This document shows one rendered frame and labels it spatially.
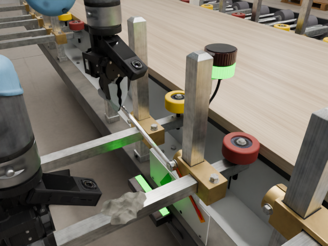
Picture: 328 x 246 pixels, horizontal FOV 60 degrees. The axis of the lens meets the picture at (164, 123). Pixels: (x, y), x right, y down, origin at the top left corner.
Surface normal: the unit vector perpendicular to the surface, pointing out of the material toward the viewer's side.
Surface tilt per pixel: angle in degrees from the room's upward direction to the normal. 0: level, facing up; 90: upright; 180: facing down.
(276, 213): 90
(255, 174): 90
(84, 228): 0
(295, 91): 0
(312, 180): 90
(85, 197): 89
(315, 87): 0
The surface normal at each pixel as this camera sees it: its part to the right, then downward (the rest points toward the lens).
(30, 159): 0.96, 0.17
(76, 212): 0.00, -0.84
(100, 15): 0.04, 0.55
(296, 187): -0.86, 0.28
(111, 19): 0.53, 0.46
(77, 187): 0.46, -0.87
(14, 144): 0.75, 0.37
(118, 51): 0.41, -0.55
